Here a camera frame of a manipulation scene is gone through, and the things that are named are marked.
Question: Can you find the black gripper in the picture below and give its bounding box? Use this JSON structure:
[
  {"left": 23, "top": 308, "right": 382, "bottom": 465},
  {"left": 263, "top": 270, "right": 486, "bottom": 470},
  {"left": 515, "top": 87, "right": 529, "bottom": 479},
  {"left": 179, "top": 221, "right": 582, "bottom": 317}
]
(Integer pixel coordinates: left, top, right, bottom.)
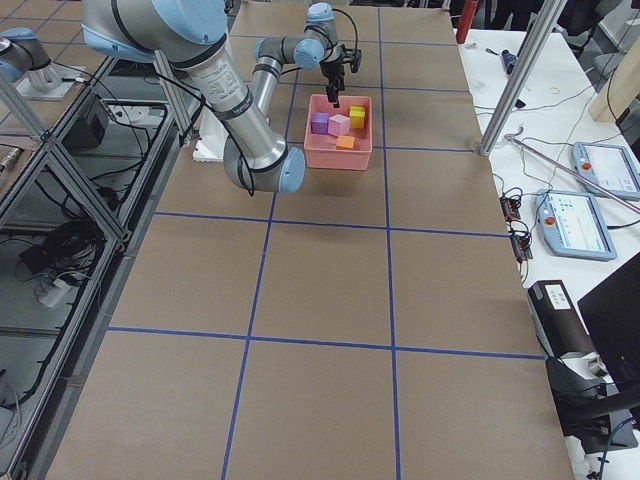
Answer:
[{"left": 320, "top": 44, "right": 362, "bottom": 108}]

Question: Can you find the purple foam block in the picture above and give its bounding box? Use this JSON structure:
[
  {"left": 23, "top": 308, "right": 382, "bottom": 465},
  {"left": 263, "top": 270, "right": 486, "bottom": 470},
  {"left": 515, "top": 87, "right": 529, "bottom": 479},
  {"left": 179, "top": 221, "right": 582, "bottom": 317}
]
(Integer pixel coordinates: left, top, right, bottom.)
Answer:
[{"left": 311, "top": 112, "right": 329, "bottom": 135}]

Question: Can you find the yellow foam block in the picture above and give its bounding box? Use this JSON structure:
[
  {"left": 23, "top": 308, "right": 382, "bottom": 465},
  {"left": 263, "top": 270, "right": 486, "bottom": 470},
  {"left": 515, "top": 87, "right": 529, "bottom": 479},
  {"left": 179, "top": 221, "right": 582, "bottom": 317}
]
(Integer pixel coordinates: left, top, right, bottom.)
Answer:
[{"left": 349, "top": 105, "right": 366, "bottom": 130}]

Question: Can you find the pink foam block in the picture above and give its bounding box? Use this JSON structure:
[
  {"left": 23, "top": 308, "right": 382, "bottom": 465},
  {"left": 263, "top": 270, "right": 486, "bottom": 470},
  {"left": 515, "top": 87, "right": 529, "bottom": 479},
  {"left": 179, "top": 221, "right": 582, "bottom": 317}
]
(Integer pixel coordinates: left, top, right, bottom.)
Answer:
[{"left": 327, "top": 114, "right": 350, "bottom": 137}]

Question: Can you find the orange foam block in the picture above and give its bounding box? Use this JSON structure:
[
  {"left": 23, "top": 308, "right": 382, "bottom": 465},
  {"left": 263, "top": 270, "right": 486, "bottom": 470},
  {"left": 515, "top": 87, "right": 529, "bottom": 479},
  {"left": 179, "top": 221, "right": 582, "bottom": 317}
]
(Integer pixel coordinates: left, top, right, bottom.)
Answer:
[{"left": 336, "top": 135, "right": 355, "bottom": 150}]

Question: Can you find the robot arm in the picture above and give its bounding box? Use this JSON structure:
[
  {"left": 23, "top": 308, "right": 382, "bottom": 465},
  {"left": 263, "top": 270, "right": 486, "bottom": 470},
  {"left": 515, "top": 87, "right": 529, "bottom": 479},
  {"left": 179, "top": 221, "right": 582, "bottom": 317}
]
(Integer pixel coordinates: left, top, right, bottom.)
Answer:
[{"left": 82, "top": 0, "right": 362, "bottom": 194}]

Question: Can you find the pink plastic bin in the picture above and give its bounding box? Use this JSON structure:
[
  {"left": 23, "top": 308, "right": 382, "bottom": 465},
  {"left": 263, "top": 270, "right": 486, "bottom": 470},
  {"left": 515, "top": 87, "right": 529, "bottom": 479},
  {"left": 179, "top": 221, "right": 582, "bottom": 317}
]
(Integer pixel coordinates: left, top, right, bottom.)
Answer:
[{"left": 303, "top": 94, "right": 373, "bottom": 171}]

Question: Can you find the near teach pendant tablet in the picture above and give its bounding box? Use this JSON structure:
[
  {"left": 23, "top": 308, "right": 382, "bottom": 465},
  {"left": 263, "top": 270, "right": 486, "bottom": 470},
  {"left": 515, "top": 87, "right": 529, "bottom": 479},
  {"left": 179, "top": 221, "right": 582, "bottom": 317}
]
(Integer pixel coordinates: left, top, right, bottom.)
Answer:
[{"left": 535, "top": 189, "right": 618, "bottom": 261}]

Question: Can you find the teach pendant tablet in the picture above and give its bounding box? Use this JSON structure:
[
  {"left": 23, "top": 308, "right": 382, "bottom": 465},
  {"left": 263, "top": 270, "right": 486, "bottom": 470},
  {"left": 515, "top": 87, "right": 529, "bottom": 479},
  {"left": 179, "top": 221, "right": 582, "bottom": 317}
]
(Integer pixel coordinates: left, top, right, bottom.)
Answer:
[
  {"left": 571, "top": 142, "right": 639, "bottom": 200},
  {"left": 535, "top": 189, "right": 618, "bottom": 261}
]

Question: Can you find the far teach pendant tablet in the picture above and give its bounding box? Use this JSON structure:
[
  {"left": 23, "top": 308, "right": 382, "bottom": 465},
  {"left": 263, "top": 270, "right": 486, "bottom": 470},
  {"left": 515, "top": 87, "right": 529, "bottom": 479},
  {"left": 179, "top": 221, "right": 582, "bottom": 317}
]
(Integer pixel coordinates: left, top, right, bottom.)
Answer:
[{"left": 571, "top": 142, "right": 639, "bottom": 200}]

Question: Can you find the metal reacher stick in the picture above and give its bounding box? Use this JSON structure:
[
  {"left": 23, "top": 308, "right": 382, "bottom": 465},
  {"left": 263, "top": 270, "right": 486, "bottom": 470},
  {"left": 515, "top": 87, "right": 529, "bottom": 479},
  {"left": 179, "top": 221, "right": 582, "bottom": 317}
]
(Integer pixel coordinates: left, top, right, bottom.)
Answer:
[{"left": 504, "top": 134, "right": 640, "bottom": 215}]

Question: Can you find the black box with label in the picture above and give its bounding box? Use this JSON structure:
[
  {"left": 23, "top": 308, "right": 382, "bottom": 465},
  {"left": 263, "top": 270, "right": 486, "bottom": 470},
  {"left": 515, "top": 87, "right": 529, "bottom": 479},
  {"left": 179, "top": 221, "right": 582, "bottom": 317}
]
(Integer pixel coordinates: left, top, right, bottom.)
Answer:
[{"left": 527, "top": 280, "right": 595, "bottom": 358}]

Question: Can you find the black monitor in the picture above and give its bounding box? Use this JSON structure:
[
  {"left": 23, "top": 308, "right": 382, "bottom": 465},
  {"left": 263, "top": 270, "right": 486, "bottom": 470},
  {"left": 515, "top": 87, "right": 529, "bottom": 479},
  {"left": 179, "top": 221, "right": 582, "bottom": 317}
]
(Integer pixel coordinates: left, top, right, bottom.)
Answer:
[{"left": 578, "top": 254, "right": 639, "bottom": 389}]

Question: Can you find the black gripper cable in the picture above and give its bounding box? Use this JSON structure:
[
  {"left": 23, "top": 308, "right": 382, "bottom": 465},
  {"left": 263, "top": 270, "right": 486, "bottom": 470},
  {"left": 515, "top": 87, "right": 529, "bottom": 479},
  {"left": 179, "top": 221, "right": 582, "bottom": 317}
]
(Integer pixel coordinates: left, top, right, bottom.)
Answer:
[{"left": 332, "top": 7, "right": 361, "bottom": 54}]

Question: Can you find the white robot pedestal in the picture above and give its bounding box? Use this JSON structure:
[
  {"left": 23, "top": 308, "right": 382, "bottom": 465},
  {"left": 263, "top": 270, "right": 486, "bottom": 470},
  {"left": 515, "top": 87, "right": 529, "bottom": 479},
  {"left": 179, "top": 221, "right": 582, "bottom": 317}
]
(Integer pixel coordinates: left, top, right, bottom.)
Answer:
[{"left": 192, "top": 107, "right": 271, "bottom": 164}]

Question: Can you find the aluminium frame post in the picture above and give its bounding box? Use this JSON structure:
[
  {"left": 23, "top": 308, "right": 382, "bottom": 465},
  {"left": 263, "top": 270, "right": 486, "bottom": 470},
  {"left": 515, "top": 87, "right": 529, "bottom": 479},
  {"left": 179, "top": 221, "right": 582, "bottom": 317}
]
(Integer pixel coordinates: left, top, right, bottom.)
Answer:
[{"left": 478, "top": 0, "right": 567, "bottom": 157}]

